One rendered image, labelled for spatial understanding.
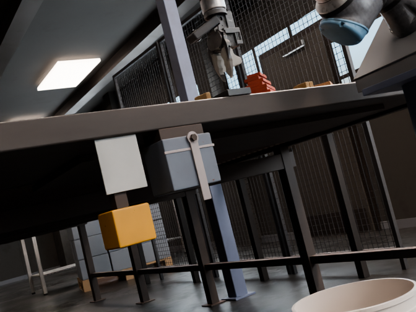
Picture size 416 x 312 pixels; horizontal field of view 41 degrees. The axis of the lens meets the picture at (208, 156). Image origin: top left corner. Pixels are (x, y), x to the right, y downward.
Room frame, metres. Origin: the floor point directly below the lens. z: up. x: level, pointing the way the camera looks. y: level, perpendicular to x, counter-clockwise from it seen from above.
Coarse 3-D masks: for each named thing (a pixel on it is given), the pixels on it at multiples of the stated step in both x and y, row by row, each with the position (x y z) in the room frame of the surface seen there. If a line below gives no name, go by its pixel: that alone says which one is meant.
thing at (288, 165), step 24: (288, 168) 2.89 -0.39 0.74; (192, 192) 3.72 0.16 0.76; (288, 192) 2.89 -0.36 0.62; (192, 216) 3.69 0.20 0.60; (312, 240) 2.91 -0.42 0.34; (216, 264) 3.58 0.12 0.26; (240, 264) 3.37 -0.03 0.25; (264, 264) 3.18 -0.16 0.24; (288, 264) 3.02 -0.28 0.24; (312, 264) 2.88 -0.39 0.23; (96, 288) 5.33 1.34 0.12; (144, 288) 4.52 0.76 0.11; (216, 288) 3.72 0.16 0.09; (312, 288) 2.90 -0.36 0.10
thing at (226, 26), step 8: (208, 16) 1.63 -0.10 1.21; (224, 16) 1.66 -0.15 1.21; (232, 16) 1.67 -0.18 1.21; (224, 24) 1.65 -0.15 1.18; (232, 24) 1.66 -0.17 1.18; (216, 32) 1.62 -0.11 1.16; (224, 32) 1.62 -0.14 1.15; (232, 32) 1.64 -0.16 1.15; (208, 40) 1.66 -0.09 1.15; (216, 40) 1.63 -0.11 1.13; (232, 40) 1.65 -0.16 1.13; (240, 40) 1.65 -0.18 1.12; (216, 48) 1.64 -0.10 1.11; (232, 48) 1.68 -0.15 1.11
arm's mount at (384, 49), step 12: (384, 24) 1.63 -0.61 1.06; (384, 36) 1.58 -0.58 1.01; (408, 36) 1.45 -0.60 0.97; (372, 48) 1.60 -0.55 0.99; (384, 48) 1.53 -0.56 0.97; (396, 48) 1.47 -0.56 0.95; (408, 48) 1.41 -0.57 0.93; (372, 60) 1.55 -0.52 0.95; (384, 60) 1.48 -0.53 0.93; (396, 60) 1.43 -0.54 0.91; (408, 60) 1.40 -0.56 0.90; (360, 72) 1.57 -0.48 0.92; (372, 72) 1.52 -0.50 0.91; (384, 72) 1.48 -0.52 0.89; (396, 72) 1.44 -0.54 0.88; (360, 84) 1.57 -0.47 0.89; (372, 84) 1.53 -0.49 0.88
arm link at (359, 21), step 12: (324, 0) 1.33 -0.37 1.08; (336, 0) 1.32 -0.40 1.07; (348, 0) 1.32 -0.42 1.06; (360, 0) 1.34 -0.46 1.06; (372, 0) 1.36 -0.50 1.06; (324, 12) 1.35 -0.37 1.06; (336, 12) 1.34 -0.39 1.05; (348, 12) 1.34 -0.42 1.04; (360, 12) 1.35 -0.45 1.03; (372, 12) 1.37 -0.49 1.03; (324, 24) 1.37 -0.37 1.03; (336, 24) 1.35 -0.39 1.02; (348, 24) 1.34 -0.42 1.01; (360, 24) 1.35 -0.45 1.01; (324, 36) 1.43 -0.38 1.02; (336, 36) 1.40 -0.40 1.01; (348, 36) 1.38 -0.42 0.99; (360, 36) 1.37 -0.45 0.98
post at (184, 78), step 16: (160, 0) 3.72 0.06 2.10; (160, 16) 3.76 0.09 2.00; (176, 16) 3.74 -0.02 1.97; (176, 32) 3.72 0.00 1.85; (176, 48) 3.70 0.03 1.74; (176, 64) 3.72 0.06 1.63; (176, 80) 3.76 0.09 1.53; (192, 80) 3.74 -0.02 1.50; (192, 96) 3.72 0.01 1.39; (208, 208) 3.75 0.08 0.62; (224, 208) 3.74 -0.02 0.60; (224, 224) 3.72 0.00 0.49; (224, 240) 3.70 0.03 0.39; (224, 256) 3.72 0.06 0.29; (224, 272) 3.75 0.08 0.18; (240, 272) 3.74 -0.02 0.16; (240, 288) 3.72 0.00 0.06
